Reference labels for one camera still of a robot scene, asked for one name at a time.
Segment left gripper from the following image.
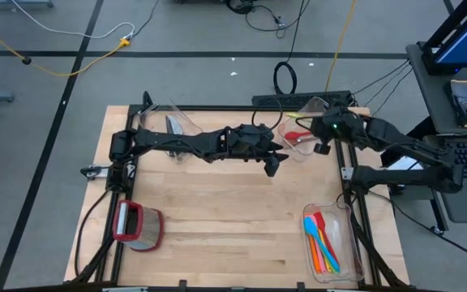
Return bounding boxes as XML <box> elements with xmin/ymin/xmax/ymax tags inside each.
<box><xmin>225</xmin><ymin>123</ymin><xmax>290</xmax><ymax>163</ymax></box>

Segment red silicone spoon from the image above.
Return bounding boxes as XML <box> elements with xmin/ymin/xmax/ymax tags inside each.
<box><xmin>284</xmin><ymin>130</ymin><xmax>313</xmax><ymax>143</ymax></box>

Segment green silicone spoon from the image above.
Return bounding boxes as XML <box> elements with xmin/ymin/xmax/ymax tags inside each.
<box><xmin>285</xmin><ymin>111</ymin><xmax>314</xmax><ymax>121</ymax></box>

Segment red silicone spatula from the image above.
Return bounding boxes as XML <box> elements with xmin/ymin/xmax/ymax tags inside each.
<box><xmin>313</xmin><ymin>211</ymin><xmax>340</xmax><ymax>264</ymax></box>

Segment blue silicone spatula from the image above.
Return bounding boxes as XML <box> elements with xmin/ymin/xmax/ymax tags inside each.
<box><xmin>302</xmin><ymin>216</ymin><xmax>341</xmax><ymax>274</ymax></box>

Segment orange silicone spatula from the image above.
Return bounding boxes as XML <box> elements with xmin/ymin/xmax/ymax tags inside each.
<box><xmin>306</xmin><ymin>233</ymin><xmax>323</xmax><ymax>274</ymax></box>

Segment yellow silicone spatula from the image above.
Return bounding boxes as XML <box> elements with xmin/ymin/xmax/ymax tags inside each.
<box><xmin>318</xmin><ymin>229</ymin><xmax>334</xmax><ymax>273</ymax></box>

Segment clear plastic bin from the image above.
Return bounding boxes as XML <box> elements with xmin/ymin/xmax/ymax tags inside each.
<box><xmin>276</xmin><ymin>96</ymin><xmax>346</xmax><ymax>163</ymax></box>
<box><xmin>138</xmin><ymin>99</ymin><xmax>204</xmax><ymax>164</ymax></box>

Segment black perforated power strip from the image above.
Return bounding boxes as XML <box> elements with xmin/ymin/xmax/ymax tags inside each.
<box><xmin>251</xmin><ymin>90</ymin><xmax>354</xmax><ymax>109</ymax></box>

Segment white paper sheet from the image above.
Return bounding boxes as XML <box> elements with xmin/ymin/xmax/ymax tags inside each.
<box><xmin>387</xmin><ymin>156</ymin><xmax>424</xmax><ymax>171</ymax></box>

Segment dark grey side desk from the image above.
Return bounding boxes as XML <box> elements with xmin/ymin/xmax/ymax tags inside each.
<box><xmin>405</xmin><ymin>40</ymin><xmax>467</xmax><ymax>135</ymax></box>

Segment clear rectangular dish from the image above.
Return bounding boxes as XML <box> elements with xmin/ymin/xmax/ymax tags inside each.
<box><xmin>302</xmin><ymin>204</ymin><xmax>366</xmax><ymax>285</ymax></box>

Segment black work gloves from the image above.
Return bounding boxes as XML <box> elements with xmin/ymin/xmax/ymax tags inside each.
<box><xmin>443</xmin><ymin>79</ymin><xmax>467</xmax><ymax>130</ymax></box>

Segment red mesh basket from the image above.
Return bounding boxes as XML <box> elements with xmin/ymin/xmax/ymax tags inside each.
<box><xmin>111</xmin><ymin>198</ymin><xmax>165</xmax><ymax>252</ymax></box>

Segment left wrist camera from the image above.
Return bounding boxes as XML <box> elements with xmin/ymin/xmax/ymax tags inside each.
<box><xmin>263</xmin><ymin>156</ymin><xmax>281</xmax><ymax>178</ymax></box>

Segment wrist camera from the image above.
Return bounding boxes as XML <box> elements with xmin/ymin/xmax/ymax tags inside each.
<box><xmin>263</xmin><ymin>156</ymin><xmax>281</xmax><ymax>178</ymax></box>
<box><xmin>313</xmin><ymin>141</ymin><xmax>332</xmax><ymax>157</ymax></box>

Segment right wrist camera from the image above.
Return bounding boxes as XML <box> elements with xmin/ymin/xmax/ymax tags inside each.
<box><xmin>313</xmin><ymin>141</ymin><xmax>332</xmax><ymax>157</ymax></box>

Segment silver mounting bracket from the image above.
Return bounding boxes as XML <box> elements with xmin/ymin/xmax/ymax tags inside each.
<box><xmin>341</xmin><ymin>166</ymin><xmax>358</xmax><ymax>183</ymax></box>
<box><xmin>80</xmin><ymin>164</ymin><xmax>111</xmax><ymax>180</ymax></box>

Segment black table frame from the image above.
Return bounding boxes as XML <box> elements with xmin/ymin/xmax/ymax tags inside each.
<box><xmin>63</xmin><ymin>91</ymin><xmax>411</xmax><ymax>292</ymax></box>

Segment black coiled cable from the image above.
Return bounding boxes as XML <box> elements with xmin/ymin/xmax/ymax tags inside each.
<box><xmin>272</xmin><ymin>0</ymin><xmax>311</xmax><ymax>95</ymax></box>

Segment yellow hanging cable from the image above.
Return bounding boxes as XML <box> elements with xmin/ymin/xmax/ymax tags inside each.
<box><xmin>324</xmin><ymin>0</ymin><xmax>358</xmax><ymax>92</ymax></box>

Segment black floor cable bundle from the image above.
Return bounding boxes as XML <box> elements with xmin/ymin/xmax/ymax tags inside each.
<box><xmin>225</xmin><ymin>0</ymin><xmax>311</xmax><ymax>40</ymax></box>

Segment yellow floor cable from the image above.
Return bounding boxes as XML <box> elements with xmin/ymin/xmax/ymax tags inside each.
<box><xmin>0</xmin><ymin>15</ymin><xmax>132</xmax><ymax>78</ymax></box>

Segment white floor cable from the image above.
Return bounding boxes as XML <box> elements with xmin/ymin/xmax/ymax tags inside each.
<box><xmin>12</xmin><ymin>0</ymin><xmax>136</xmax><ymax>40</ymax></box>

